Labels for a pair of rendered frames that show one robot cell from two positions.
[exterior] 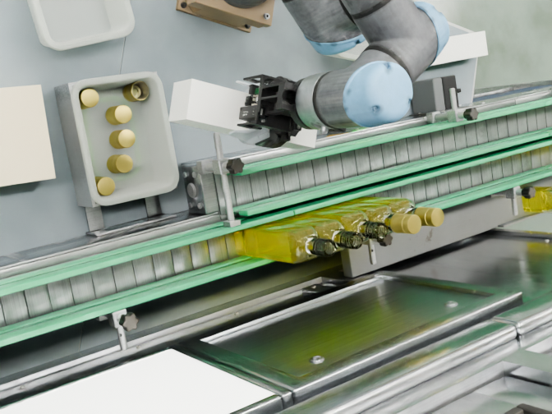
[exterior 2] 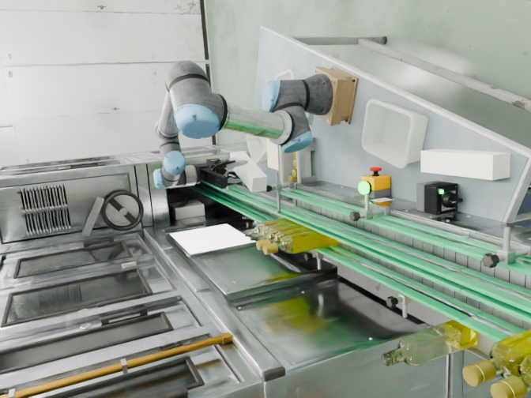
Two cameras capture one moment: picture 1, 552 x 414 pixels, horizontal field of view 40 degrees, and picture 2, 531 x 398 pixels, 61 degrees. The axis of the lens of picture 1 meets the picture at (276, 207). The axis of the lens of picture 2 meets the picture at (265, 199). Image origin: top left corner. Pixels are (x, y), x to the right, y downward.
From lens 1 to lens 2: 236 cm
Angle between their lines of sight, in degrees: 97
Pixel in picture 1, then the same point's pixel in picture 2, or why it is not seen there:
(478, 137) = (423, 245)
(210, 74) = (335, 142)
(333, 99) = not seen: hidden behind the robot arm
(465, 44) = (465, 163)
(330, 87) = not seen: hidden behind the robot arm
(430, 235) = (378, 287)
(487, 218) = (423, 312)
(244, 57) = (348, 137)
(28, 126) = (274, 150)
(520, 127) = (470, 261)
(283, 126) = not seen: hidden behind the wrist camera
